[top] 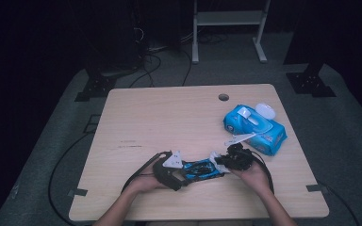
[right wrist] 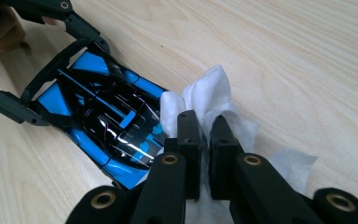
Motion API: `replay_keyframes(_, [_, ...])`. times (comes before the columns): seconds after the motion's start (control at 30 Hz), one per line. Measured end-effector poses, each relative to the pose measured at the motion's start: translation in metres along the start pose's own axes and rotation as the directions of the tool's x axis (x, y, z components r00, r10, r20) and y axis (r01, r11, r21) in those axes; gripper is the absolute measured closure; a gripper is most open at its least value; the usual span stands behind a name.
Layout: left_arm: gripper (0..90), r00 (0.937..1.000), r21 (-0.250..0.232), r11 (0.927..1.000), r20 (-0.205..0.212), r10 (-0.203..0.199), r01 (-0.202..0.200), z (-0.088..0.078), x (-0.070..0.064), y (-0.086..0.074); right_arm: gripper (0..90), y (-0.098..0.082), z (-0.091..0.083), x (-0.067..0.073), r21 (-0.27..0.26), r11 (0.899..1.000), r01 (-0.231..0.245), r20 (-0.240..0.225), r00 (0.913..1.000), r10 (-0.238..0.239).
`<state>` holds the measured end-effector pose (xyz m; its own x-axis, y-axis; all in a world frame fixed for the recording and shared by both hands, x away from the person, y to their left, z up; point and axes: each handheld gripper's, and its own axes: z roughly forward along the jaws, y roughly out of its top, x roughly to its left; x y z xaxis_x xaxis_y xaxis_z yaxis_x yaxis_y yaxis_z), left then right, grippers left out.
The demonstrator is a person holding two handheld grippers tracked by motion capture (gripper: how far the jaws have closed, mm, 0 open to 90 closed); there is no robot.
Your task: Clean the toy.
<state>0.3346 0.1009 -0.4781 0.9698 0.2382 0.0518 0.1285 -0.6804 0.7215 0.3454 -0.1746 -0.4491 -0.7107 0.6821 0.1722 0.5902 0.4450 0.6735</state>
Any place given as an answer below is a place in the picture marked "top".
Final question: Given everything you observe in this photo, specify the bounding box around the white metal stand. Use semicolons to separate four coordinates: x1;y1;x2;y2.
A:
190;0;272;65

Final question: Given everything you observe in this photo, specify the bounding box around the person's right hand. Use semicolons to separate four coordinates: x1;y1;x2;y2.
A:
229;160;272;195

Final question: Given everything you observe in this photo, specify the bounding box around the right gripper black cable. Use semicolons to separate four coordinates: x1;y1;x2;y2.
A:
250;150;276;195

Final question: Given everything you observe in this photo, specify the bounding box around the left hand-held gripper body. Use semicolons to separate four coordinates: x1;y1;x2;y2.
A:
152;150;185;191

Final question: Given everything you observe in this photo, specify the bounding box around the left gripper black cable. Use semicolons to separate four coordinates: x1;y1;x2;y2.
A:
120;151;173;194

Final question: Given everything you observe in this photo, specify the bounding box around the long black floor cable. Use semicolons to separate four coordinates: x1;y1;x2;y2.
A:
47;131;96;226

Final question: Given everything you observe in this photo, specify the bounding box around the black stand base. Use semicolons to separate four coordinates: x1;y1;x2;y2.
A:
74;73;119;103
285;62;337;99

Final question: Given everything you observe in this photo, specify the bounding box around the white wet wipe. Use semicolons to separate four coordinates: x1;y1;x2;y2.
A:
208;151;232;174

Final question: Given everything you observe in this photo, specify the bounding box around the person's left hand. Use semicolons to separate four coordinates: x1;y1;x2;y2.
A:
127;163;168;194

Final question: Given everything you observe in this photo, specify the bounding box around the black floor cable bundle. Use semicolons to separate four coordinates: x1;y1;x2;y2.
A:
127;26;193;89

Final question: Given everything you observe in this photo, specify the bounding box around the thin black floor cable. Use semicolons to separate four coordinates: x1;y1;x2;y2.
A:
316;180;362;226

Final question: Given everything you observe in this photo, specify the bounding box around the grey tape strip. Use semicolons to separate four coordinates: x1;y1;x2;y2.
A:
305;184;328;193
67;187;89;199

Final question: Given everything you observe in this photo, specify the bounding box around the blue wet wipes pack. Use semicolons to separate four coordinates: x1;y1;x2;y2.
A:
222;102;288;157

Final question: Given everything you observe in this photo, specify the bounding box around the blue toy car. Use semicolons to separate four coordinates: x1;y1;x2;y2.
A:
182;157;226;184

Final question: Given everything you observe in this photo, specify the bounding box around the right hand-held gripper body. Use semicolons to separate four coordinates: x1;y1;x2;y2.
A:
220;133;257;172

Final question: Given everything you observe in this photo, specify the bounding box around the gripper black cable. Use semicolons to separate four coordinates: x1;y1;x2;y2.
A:
120;151;173;194
250;150;276;195

